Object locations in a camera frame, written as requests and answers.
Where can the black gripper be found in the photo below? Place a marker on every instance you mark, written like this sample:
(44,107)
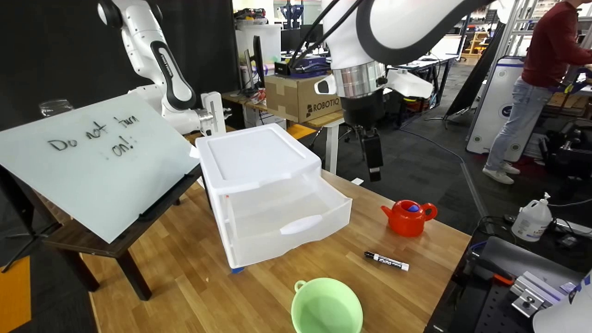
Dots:
(362,114)

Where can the black and white marker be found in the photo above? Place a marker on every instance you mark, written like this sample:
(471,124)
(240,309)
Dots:
(388,260)

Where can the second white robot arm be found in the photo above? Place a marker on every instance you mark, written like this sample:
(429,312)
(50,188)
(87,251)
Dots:
(149,55)

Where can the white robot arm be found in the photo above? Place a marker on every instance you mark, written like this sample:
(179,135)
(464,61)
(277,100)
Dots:
(368,40)

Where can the white plastic drawer unit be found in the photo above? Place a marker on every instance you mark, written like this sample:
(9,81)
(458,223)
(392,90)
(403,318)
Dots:
(266,192)

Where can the red toy teapot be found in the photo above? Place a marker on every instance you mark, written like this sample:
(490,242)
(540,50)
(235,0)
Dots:
(407,216)

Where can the Robotiq cardboard box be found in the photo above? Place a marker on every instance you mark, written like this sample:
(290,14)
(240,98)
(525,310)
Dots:
(296,98)

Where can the green plastic bowl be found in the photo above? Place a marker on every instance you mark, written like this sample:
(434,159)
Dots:
(323,305)

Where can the white plastic jug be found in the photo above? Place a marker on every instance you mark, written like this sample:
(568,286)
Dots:
(532,220)

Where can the black perforated breadboard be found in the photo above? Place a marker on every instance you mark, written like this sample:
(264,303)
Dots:
(475,305)

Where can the person in red sweater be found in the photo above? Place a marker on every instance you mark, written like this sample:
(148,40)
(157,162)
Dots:
(553,48)

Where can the white board with writing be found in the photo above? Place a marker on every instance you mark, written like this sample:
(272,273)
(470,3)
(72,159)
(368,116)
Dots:
(103,162)

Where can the dark wooden side table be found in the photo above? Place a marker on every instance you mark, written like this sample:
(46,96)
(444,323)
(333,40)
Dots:
(70,238)

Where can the aluminium extrusion bracket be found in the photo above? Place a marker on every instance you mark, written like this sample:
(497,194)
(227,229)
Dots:
(532,292)

